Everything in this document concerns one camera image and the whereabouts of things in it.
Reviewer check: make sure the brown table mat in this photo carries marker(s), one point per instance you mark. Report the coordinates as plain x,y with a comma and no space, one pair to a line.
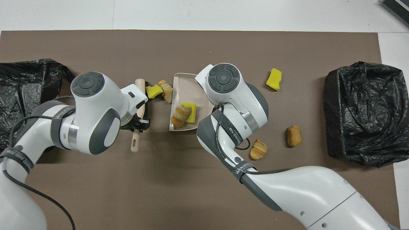
159,191

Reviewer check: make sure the pale striped bread piece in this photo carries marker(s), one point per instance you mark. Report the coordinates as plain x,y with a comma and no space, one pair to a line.
166,92

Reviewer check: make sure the beige plastic dustpan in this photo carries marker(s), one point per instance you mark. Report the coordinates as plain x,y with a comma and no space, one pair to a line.
183,92

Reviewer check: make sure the small yellow sponge piece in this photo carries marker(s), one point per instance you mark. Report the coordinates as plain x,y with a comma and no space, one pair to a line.
154,92

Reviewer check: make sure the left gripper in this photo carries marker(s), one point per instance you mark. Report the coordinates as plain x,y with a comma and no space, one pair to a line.
134,99

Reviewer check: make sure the yellow sponge block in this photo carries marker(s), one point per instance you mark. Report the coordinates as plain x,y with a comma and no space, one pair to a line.
274,80

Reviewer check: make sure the beige hand brush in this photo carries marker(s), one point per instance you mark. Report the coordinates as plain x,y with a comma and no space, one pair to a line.
135,143

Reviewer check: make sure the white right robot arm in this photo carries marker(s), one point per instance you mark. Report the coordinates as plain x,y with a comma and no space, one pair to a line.
303,188

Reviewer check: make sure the dark ribbed panel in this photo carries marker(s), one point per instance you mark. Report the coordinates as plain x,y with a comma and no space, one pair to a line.
399,8

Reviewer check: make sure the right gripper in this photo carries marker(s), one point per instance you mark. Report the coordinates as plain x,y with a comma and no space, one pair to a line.
204,72

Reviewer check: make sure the large yellow sponge piece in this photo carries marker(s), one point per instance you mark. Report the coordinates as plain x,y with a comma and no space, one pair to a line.
192,115

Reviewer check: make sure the small striped croissant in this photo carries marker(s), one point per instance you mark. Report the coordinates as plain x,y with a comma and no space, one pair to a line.
258,150

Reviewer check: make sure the black bag lined bin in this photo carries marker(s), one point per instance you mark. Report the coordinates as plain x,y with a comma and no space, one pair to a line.
358,111
19,83

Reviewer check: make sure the orange striped croissant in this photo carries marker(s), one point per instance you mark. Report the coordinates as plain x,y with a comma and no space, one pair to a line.
179,117

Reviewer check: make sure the brown bread roll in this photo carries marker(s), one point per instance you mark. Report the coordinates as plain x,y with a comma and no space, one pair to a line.
294,135

